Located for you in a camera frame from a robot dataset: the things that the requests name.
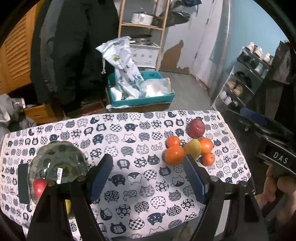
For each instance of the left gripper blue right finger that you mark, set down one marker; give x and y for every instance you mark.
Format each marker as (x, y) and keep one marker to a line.
(198, 178)

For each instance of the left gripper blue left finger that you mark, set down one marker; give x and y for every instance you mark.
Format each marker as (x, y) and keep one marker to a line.
(99, 176)

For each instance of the small tangerine front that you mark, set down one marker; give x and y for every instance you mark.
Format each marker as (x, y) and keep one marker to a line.
(207, 159)

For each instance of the small tangerine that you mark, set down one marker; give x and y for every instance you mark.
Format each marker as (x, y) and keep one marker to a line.
(172, 141)
(207, 159)

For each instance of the yellow-red mango pear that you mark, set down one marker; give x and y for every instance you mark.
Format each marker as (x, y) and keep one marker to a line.
(193, 148)

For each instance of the large orange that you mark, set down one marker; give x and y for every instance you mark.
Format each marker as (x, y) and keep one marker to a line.
(174, 155)
(206, 145)

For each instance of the small tangerine back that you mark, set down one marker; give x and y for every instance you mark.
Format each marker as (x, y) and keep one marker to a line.
(172, 141)

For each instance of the red apple back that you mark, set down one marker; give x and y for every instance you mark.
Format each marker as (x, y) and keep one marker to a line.
(196, 128)

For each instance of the red apple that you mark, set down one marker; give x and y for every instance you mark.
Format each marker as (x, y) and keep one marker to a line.
(196, 128)
(39, 185)

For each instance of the red apple front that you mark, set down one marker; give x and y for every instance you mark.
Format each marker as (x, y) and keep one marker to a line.
(39, 185)

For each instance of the green patterned glass bowl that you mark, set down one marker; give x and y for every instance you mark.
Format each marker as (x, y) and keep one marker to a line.
(56, 161)

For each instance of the cat pattern tablecloth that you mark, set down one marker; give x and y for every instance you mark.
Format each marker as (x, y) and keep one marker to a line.
(143, 194)

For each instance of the metal shoe rack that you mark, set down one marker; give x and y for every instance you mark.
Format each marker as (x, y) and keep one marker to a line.
(246, 76)

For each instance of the black smartphone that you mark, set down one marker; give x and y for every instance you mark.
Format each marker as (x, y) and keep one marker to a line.
(23, 189)

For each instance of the wooden drawer box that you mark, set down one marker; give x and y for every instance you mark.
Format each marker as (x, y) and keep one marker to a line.
(41, 114)

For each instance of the clear plastic bag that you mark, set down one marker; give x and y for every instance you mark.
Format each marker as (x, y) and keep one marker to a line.
(156, 87)

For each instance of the black hanging coat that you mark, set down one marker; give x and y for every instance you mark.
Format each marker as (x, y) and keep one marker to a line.
(66, 66)

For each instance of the teal plastic crate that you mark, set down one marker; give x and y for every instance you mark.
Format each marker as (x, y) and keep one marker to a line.
(120, 97)

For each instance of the pile of grey clothes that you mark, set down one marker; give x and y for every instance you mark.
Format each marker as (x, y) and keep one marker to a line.
(13, 117)

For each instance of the white rice bag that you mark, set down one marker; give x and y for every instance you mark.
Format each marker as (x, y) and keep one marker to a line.
(117, 53)

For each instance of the white patterned storage box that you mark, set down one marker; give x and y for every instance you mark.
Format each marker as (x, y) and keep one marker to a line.
(145, 56)

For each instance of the silver vertical pipe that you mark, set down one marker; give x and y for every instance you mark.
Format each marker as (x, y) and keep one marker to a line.
(220, 50)

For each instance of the white door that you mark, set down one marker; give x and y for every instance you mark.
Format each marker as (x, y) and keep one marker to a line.
(182, 42)

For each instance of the steel pot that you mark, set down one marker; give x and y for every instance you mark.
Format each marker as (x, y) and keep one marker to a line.
(141, 39)

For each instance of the wooden louvered wardrobe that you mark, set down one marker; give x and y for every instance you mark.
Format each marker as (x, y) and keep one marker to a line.
(16, 52)

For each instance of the wooden shelf rack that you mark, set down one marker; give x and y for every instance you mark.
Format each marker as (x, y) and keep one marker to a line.
(127, 27)

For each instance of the white cooking pot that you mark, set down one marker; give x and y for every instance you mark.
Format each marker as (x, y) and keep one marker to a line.
(143, 18)

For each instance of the grey hanging bag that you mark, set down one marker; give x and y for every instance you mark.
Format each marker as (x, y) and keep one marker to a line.
(176, 14)

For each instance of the dark blue umbrella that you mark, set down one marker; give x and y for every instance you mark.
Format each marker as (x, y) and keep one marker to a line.
(191, 3)

